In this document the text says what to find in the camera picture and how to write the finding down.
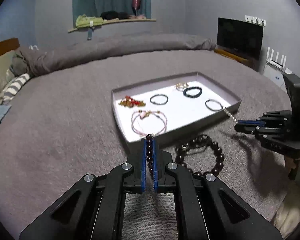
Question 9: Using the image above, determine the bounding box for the pink cord bracelet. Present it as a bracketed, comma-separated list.
[131, 109, 168, 138]

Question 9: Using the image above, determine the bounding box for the grey white striped pillow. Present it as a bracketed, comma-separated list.
[0, 73, 31, 105]

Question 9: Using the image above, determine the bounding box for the black television screen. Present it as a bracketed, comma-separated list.
[217, 18, 263, 60]

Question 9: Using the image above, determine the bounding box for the large black bead bracelet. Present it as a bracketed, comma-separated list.
[174, 134, 225, 178]

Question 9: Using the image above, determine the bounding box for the small dark red bead bracelet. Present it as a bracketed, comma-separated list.
[145, 134, 157, 181]

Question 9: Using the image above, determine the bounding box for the black item on sill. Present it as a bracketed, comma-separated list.
[100, 11, 130, 21]

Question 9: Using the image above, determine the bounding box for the white pearl hair clip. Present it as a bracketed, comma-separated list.
[223, 108, 238, 124]

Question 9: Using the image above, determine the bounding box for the wooden tv stand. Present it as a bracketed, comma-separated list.
[214, 48, 254, 68]

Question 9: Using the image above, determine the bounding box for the grey rolled duvet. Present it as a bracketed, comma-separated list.
[10, 33, 216, 77]

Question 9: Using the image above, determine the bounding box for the red gold bead bracelet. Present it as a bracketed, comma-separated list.
[118, 95, 146, 108]

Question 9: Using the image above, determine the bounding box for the olive green pillow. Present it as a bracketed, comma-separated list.
[0, 49, 17, 106]

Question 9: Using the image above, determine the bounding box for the gold chain bracelet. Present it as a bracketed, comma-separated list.
[175, 82, 190, 92]

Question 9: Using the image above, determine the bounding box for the grey shallow tray box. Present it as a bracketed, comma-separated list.
[111, 72, 241, 152]

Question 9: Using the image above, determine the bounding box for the white wifi router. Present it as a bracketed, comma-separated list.
[262, 47, 292, 87]

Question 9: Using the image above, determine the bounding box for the wooden window sill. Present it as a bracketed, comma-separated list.
[67, 18, 157, 33]

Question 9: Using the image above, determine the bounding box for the dark blue bead bracelet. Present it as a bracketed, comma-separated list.
[182, 86, 203, 98]

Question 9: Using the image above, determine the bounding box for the pink wine glass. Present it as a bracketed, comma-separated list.
[131, 0, 141, 16]

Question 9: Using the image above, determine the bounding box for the green cloth on sill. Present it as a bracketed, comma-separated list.
[75, 15, 104, 28]

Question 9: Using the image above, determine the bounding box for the dark teal thin bracelet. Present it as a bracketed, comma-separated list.
[149, 94, 169, 106]

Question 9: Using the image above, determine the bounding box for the thin grey bangle bracelet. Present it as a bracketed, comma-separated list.
[205, 99, 224, 112]

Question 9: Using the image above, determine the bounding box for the white wall hook rack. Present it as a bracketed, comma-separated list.
[244, 15, 267, 27]

